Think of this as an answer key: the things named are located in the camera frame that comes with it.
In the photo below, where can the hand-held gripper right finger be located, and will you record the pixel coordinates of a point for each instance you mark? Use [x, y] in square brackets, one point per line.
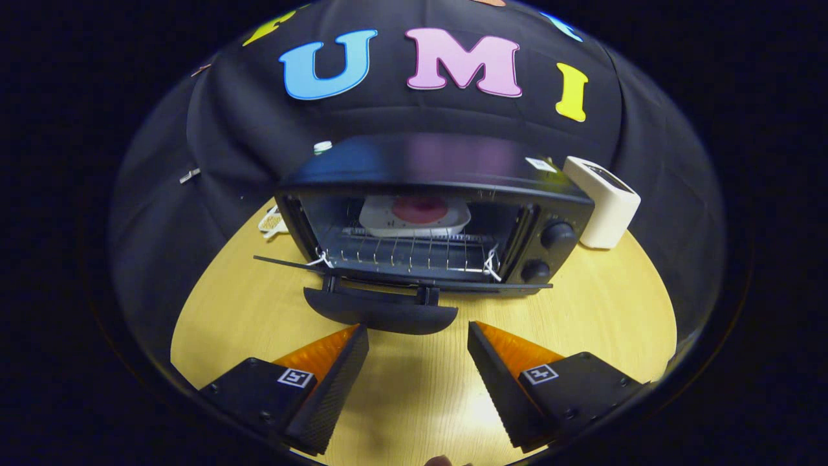
[498, 388]

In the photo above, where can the black toaster oven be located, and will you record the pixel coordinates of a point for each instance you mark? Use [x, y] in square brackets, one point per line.
[420, 162]

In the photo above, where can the silver cloth clip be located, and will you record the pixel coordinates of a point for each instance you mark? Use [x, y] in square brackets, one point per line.
[189, 175]

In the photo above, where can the small divided snack dish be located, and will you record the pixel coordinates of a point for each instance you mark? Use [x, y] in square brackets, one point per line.
[272, 223]

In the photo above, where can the black backdrop cloth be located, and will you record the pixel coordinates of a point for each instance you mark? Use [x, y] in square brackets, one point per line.
[226, 129]

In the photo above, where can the white square plate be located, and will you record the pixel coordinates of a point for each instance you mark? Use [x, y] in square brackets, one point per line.
[378, 220]

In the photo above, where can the pink ham slice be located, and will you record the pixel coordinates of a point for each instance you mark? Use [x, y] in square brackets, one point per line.
[420, 209]

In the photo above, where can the small white bottle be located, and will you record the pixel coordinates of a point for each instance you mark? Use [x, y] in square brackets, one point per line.
[323, 147]

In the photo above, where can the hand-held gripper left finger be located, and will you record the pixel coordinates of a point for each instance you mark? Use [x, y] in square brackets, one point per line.
[333, 388]

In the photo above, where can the white pop-up toaster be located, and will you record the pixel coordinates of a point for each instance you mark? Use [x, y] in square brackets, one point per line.
[605, 207]

